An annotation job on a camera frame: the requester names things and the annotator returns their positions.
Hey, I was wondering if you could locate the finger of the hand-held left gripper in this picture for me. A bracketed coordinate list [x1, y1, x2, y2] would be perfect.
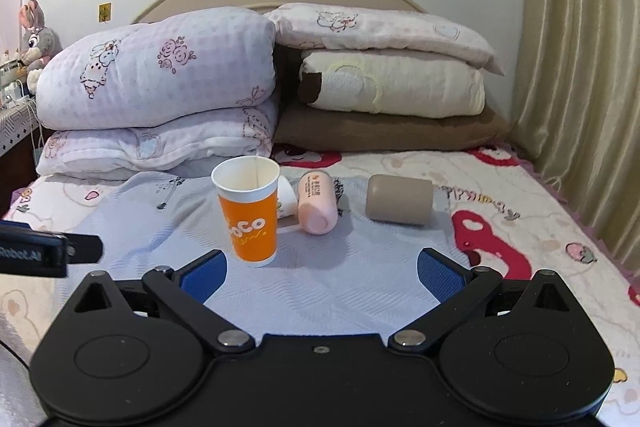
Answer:
[66, 234, 104, 265]

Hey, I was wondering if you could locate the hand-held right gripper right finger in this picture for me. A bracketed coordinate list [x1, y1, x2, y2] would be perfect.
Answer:
[389, 248, 573, 354]

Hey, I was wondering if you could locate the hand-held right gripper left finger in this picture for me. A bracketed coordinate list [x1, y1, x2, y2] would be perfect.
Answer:
[70, 250, 256, 355]

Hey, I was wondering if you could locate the taupe cup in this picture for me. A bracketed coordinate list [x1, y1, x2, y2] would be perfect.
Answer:
[365, 174, 434, 227]

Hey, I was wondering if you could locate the white paper cup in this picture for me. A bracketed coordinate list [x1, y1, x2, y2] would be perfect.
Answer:
[276, 177, 299, 221]

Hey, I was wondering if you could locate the orange paper cup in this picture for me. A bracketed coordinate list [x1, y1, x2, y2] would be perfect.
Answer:
[211, 157, 281, 269]

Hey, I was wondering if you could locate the light blue textured cloth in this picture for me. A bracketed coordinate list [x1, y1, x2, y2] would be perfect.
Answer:
[59, 172, 475, 344]

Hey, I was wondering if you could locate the pink floral folded quilt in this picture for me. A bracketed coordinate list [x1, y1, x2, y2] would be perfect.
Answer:
[37, 7, 279, 130]
[36, 99, 280, 182]

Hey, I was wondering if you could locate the brown pillow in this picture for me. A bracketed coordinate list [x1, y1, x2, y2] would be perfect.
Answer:
[274, 101, 511, 154]

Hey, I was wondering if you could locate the cream folded blanket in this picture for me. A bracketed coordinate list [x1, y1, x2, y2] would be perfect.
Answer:
[298, 50, 486, 118]

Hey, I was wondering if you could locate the grey rabbit plush toy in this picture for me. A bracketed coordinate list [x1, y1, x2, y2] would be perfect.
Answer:
[18, 0, 63, 94]

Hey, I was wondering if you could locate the beige curtain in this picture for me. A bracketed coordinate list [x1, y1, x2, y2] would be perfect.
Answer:
[509, 0, 640, 280]

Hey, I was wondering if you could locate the pink printed pillow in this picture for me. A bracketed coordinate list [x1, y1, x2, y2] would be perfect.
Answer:
[263, 3, 506, 76]

